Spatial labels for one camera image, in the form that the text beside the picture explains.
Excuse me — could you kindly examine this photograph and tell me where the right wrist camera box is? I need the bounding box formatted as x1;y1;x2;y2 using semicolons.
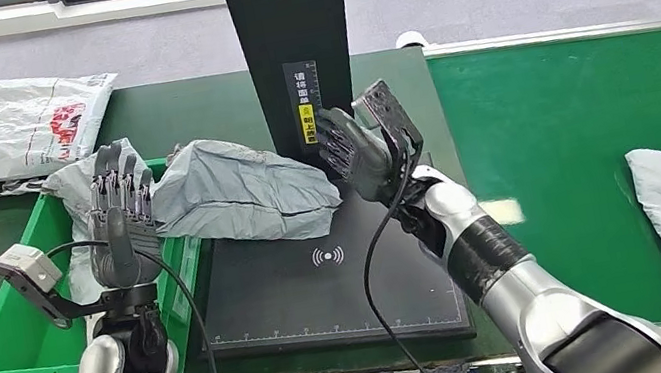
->
348;73;428;171

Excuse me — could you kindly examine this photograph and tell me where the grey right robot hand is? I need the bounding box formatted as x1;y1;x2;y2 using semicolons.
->
311;96;405;213

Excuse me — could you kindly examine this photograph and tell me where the black yellow scanner label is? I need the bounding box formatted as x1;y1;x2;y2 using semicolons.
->
282;58;330;150

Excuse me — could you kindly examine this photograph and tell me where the green plastic crate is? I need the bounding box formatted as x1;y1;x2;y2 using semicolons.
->
0;154;225;373

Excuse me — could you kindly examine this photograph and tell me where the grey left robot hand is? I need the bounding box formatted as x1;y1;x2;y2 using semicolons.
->
72;136;172;294

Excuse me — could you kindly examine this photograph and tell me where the green conveyor belt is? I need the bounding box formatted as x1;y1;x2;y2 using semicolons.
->
424;19;661;360

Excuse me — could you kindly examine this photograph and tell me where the plain grey parcel bag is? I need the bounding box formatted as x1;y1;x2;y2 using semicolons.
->
141;118;348;265

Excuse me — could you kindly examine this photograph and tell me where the black inbound scanner machine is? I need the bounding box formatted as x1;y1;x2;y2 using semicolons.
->
145;0;476;373

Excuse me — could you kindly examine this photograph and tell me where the dark green table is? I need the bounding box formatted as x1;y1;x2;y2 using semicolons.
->
0;31;521;373

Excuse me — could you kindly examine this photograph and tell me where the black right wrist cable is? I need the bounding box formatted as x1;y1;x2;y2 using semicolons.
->
342;145;464;373

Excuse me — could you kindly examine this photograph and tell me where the grey parcel bag red print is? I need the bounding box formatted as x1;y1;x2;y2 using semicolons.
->
34;133;171;309

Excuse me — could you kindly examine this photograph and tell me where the white conveyor end roller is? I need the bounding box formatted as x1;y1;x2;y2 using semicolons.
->
393;27;431;53

